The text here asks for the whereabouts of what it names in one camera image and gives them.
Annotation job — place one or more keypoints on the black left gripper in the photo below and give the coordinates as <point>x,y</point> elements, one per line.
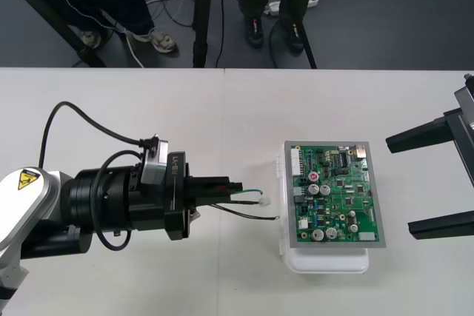
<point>177,197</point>

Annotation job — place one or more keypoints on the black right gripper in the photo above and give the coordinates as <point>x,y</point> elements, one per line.
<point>461,142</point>

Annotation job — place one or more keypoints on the silver and black left arm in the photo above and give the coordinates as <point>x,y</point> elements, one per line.
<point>33,201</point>

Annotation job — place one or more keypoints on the black tripod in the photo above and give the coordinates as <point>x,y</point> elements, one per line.
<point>203,16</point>

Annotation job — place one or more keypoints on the white power strip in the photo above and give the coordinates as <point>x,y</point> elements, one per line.
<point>273,7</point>

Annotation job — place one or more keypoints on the black slanted stand leg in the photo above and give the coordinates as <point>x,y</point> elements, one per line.
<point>55,16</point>

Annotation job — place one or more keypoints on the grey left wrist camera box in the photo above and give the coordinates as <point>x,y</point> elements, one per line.
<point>157,160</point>

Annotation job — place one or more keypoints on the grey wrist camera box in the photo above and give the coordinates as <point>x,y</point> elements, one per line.
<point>466,103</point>
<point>157,160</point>

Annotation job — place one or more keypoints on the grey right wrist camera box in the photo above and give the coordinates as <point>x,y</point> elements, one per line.
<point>466,103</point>

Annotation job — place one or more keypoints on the green circuit board, grey frame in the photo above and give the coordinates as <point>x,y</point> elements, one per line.
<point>333,194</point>

